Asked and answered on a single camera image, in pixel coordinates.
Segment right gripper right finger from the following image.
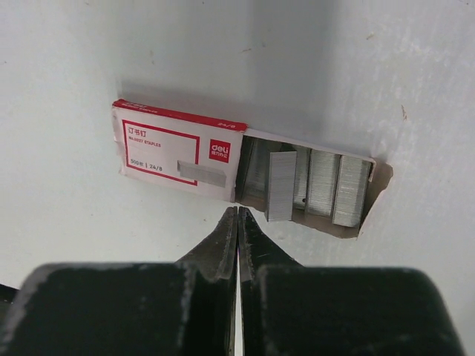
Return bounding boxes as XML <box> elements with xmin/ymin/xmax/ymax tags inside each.
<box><xmin>237</xmin><ymin>208</ymin><xmax>465</xmax><ymax>355</ymax></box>

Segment red white staple box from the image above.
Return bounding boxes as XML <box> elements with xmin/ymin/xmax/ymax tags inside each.
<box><xmin>111</xmin><ymin>99</ymin><xmax>393</xmax><ymax>239</ymax></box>

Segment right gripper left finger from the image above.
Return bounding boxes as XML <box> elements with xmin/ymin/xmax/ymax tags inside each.
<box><xmin>1</xmin><ymin>207</ymin><xmax>238</xmax><ymax>355</ymax></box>

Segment staple strip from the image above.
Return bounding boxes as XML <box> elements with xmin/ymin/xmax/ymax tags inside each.
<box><xmin>265</xmin><ymin>151</ymin><xmax>297</xmax><ymax>222</ymax></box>

